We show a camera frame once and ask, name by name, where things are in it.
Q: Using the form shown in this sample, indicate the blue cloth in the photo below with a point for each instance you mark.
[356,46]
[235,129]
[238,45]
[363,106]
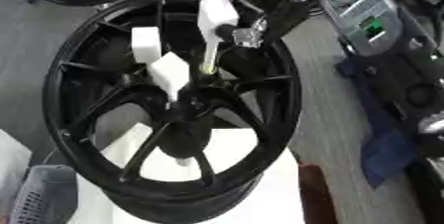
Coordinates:
[387,158]

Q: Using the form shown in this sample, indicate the black spoked wheel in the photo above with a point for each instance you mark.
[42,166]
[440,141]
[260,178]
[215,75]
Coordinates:
[81,109]

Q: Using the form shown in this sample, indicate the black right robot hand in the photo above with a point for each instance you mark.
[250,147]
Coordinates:
[276,6]

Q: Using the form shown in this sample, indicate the brown board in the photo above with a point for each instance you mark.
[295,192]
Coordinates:
[317,195]

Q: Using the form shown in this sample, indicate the grey perforated basket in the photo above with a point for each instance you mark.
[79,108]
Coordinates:
[46,195]

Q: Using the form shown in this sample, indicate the white stand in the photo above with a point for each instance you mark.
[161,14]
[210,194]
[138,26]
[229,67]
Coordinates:
[254,201]

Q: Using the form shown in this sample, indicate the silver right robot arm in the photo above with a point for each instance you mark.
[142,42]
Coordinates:
[399,69]

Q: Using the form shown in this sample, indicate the white pin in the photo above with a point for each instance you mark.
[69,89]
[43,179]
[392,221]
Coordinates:
[217,11]
[145,43]
[170,72]

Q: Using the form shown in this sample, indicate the white panel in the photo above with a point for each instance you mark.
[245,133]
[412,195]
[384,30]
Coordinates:
[11,168]

